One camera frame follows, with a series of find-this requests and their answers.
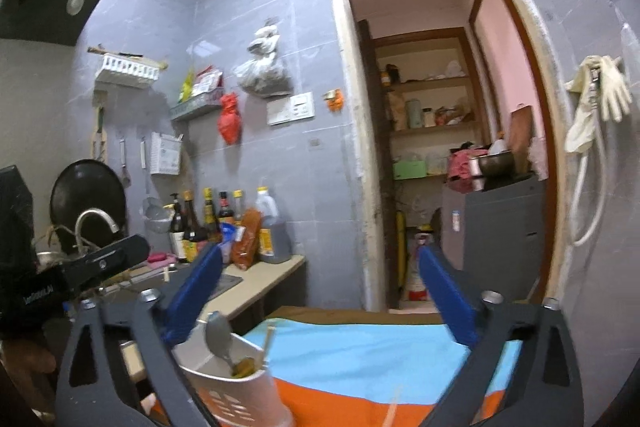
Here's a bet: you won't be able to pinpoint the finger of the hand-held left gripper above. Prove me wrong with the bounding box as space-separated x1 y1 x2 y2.
62 234 151 295

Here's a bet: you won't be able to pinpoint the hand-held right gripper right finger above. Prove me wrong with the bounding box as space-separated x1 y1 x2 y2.
416 243 587 427

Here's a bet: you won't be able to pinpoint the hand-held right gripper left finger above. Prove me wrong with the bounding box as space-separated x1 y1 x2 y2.
54 243 224 427

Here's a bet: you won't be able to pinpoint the steel spoon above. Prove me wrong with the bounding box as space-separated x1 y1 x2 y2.
205 311 236 369

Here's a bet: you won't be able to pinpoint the gold spoon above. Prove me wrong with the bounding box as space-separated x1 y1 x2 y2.
230 357 256 379

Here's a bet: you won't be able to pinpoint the white plastic utensil holder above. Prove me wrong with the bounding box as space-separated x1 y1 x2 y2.
172 312 293 427

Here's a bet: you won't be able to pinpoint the person's left hand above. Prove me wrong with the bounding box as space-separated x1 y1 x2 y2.
0 341 57 408

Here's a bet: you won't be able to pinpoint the white red sack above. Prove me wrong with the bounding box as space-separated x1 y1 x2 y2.
406 232 433 303

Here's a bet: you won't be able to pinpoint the chrome faucet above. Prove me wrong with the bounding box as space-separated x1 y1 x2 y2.
74 208 121 253

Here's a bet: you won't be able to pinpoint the dark sauce bottle yellow cap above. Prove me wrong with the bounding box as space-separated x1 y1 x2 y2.
181 191 208 263

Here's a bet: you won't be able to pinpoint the yellow tube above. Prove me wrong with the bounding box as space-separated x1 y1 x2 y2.
396 211 408 303

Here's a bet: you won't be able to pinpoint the metal strainer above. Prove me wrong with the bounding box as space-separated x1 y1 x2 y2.
141 139 173 234

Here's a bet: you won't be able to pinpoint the blue plastic container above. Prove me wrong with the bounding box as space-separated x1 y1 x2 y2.
220 223 241 264

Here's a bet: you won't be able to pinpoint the black wok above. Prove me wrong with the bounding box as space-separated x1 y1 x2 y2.
49 159 127 255

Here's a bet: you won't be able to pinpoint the orange seasoning packet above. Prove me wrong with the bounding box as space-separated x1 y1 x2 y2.
230 208 263 271

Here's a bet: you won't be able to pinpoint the yellow label sauce bottle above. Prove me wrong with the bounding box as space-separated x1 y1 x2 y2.
202 188 223 244

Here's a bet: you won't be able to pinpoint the kitchen counter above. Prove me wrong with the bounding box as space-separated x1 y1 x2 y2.
117 254 307 338

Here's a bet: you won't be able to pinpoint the grey cabinet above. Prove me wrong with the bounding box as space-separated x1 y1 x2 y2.
440 174 548 303

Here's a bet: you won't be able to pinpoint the metal ladle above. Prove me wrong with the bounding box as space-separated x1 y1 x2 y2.
119 137 133 188

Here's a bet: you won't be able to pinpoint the dark sauce bottle red cap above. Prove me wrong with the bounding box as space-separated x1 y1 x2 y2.
217 192 236 225

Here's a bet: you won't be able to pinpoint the large cooking oil jug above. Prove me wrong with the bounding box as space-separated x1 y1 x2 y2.
255 187 293 264

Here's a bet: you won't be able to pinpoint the brown table cover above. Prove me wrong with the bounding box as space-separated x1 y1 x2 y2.
265 305 446 325

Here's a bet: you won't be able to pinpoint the light blue cloth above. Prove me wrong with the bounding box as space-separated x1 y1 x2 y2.
242 319 523 405

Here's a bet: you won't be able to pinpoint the pink red cloth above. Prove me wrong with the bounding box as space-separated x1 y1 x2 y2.
446 149 488 192

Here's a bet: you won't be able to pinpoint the wooden hanging tool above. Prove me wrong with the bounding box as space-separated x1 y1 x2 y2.
90 89 108 162

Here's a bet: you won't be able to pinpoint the green box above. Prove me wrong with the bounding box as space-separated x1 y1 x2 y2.
392 159 427 180

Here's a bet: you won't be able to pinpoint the metal bowl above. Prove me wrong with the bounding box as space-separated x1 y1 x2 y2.
477 150 516 178

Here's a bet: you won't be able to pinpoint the dark brown door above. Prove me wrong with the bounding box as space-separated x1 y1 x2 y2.
356 19 401 308

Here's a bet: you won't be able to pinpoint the pink plastic bag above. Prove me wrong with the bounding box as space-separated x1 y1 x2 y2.
530 137 548 180

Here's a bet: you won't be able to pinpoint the red plastic bag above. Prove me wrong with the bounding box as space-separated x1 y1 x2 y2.
218 93 242 145

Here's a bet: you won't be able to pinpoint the wooden cutting board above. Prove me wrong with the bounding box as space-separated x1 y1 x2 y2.
509 104 533 175

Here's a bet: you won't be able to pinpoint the yellow packet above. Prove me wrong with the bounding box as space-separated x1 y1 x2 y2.
179 69 196 104

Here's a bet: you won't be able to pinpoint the brown paper bag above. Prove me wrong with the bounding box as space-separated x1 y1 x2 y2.
389 92 408 131

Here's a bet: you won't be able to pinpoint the red white packet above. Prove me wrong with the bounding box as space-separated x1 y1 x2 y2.
192 66 223 98

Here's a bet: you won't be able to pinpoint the wooden shelf unit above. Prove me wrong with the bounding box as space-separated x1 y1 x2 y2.
372 27 488 182

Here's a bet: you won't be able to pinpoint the grey hanging plastic bag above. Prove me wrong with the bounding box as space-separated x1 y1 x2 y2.
235 21 293 98

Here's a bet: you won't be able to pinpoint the cream rubber gloves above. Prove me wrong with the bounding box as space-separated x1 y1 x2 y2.
565 55 633 154

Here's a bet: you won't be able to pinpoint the white hanging wall box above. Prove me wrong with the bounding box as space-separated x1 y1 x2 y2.
150 132 183 176

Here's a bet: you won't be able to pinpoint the metal wall shelf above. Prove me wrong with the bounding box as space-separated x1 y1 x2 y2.
170 89 226 122

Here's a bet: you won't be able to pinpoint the white slotted wall basket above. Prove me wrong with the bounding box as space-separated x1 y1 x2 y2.
95 54 168 88

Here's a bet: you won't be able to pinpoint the white wall socket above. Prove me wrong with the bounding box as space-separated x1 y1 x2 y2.
266 92 316 126

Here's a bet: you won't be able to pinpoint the pale door frame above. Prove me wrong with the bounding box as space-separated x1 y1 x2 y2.
322 0 571 313

